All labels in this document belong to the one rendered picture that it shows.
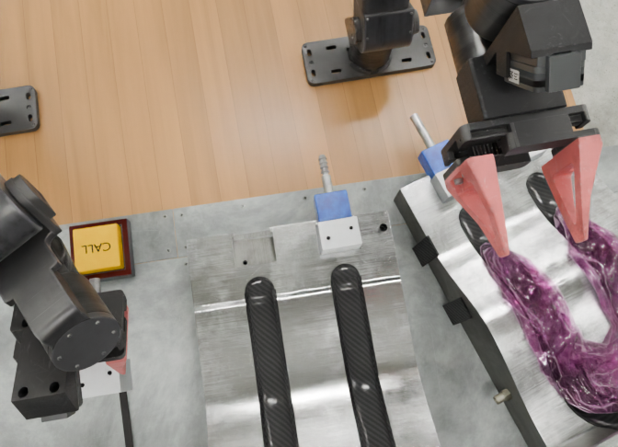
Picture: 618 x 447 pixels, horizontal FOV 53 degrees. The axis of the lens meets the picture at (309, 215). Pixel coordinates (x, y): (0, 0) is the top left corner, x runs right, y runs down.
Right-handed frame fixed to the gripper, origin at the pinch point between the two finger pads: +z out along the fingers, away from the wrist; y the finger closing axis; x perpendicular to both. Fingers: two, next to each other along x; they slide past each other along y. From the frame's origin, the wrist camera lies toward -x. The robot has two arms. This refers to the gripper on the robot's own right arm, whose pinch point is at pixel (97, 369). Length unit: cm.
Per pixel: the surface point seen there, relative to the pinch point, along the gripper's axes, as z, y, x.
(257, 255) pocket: 2.4, 18.8, 14.5
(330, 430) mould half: 9.6, 24.2, -7.3
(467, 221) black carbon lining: 3, 48, 15
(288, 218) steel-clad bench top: 5.1, 23.9, 22.6
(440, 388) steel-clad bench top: 17.8, 40.3, -0.7
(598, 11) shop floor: 42, 133, 123
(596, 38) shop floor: 46, 130, 115
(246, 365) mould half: 7.1, 15.7, 1.5
